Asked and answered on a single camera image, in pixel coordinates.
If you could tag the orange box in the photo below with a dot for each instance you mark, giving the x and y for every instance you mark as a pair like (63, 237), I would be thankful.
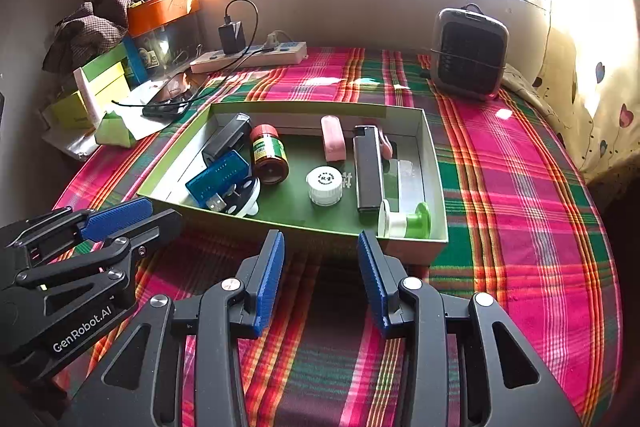
(160, 12)

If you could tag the black rectangular device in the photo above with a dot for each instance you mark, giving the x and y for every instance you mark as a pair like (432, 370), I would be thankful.
(227, 137)

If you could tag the small grey plug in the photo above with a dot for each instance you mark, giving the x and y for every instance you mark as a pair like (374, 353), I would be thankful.
(273, 41)

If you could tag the black charger plug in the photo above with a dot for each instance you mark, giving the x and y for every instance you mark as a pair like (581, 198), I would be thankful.
(231, 38)

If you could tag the red capped bottle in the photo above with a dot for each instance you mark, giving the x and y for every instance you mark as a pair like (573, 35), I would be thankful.
(270, 157)

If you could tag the small grey fan heater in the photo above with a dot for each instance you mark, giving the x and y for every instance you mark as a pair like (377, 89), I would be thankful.
(470, 52)

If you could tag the shallow green cardboard box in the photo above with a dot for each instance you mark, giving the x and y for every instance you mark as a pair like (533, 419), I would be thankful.
(300, 147)

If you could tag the blue usb adapter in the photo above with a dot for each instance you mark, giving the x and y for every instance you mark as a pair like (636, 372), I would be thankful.
(215, 177)

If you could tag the black rectangular lighter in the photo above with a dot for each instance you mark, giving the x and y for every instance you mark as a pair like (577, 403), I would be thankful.
(368, 172)

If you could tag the white paper sheet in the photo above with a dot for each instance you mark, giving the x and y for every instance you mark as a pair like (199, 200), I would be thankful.
(145, 94)

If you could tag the white round cap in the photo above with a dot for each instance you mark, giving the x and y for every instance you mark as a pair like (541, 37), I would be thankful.
(324, 184)

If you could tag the black round disc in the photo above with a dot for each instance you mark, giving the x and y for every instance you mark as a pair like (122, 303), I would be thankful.
(247, 199)

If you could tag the blue box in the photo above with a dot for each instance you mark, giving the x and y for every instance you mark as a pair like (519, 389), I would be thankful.
(134, 59)

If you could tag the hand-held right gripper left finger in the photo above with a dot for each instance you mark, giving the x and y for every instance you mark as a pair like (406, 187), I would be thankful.
(269, 282)

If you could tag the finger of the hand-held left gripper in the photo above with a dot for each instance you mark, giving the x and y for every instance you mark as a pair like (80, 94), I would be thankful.
(150, 227)
(117, 214)

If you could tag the plaid blanket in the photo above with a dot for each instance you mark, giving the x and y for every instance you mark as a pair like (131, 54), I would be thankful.
(500, 207)

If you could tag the clear plastic container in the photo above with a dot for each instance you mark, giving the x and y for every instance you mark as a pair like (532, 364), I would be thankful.
(170, 42)

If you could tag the yellow cardboard box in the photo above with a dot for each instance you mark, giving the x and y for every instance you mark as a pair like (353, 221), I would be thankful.
(65, 112)

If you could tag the heart print curtain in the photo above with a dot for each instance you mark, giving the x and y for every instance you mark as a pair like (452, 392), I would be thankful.
(585, 72)

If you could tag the black phone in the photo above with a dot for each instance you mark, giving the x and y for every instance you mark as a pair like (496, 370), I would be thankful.
(165, 109)

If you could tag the white tube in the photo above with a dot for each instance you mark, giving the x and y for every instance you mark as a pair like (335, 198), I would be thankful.
(90, 99)

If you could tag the green and white round reel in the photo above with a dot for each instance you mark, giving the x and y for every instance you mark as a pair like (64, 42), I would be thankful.
(405, 219)

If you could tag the white charger cube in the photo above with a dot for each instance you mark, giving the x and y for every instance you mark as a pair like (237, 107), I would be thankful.
(405, 182)

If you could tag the pink case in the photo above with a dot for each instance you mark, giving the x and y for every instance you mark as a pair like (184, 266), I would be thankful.
(332, 138)

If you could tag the white power strip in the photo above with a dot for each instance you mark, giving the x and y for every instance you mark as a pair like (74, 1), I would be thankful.
(250, 57)

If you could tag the brown cloth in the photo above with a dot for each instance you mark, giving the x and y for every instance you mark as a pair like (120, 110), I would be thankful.
(85, 37)

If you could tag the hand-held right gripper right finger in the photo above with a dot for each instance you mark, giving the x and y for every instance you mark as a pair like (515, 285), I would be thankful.
(372, 287)

